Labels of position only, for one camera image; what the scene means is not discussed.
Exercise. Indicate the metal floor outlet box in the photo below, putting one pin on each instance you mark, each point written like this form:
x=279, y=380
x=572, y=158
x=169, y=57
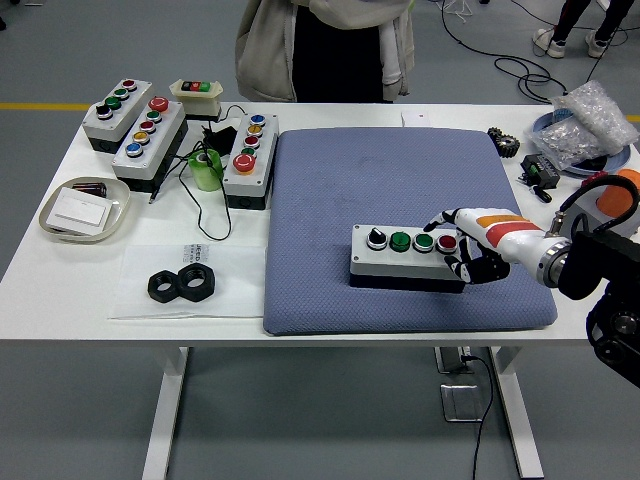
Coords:
x=460, y=402

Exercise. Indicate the light blue plate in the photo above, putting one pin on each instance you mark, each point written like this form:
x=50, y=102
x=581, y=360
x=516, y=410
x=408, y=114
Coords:
x=620, y=161

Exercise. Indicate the person in background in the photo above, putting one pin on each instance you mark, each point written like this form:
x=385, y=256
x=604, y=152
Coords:
x=565, y=25

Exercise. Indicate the grey five-button mushroom box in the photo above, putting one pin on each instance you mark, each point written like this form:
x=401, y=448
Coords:
x=150, y=150
x=245, y=185

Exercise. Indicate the small black connector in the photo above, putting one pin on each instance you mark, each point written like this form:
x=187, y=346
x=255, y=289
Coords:
x=542, y=194

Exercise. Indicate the grey four-button control box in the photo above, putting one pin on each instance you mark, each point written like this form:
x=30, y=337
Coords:
x=125, y=114
x=400, y=262

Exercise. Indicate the small white card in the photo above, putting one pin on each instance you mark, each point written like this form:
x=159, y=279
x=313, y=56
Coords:
x=415, y=118

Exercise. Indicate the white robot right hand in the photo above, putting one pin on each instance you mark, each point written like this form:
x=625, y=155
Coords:
x=505, y=237

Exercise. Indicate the dark brown small item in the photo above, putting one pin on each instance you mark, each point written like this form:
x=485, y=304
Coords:
x=92, y=189

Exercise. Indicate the black hex nut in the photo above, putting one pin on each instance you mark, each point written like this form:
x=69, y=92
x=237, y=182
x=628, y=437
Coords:
x=197, y=291
x=167, y=295

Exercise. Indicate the beige shallow tray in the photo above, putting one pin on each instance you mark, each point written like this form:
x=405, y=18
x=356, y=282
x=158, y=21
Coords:
x=119, y=200

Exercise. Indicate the small red part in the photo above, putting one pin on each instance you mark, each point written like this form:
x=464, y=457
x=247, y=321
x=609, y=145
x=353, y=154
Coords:
x=597, y=176

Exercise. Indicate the black module green terminals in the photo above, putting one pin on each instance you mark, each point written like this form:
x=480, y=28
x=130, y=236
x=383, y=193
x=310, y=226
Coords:
x=540, y=170

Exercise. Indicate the clear printed plastic bag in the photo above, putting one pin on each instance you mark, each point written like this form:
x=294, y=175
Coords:
x=135, y=270

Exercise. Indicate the white table leg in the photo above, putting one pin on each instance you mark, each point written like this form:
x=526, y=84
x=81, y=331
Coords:
x=515, y=410
x=167, y=410

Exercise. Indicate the orange cylinder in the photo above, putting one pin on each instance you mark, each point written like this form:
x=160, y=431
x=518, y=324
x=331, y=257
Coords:
x=617, y=197

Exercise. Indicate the blue-grey padded mat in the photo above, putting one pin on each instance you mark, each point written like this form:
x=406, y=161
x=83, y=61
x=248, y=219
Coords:
x=325, y=210

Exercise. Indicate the white switch plate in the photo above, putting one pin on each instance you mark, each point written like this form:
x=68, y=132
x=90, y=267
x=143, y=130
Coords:
x=80, y=207

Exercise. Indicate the cream three-button switch box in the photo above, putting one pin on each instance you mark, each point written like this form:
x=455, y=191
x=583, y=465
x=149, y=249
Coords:
x=200, y=102

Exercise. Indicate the clear bubble wrap bag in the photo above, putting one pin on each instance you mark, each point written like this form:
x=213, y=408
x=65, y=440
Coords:
x=595, y=110

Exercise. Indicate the bag of metal parts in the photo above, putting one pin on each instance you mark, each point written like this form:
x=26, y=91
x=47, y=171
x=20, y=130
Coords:
x=565, y=142

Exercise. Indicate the black power adapter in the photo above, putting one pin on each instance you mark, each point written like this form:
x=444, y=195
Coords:
x=222, y=137

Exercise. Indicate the green tape roll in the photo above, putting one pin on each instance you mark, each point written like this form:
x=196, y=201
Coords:
x=206, y=177

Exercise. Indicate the black metal gear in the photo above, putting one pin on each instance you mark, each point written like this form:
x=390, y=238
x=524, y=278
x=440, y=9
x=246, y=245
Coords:
x=505, y=144

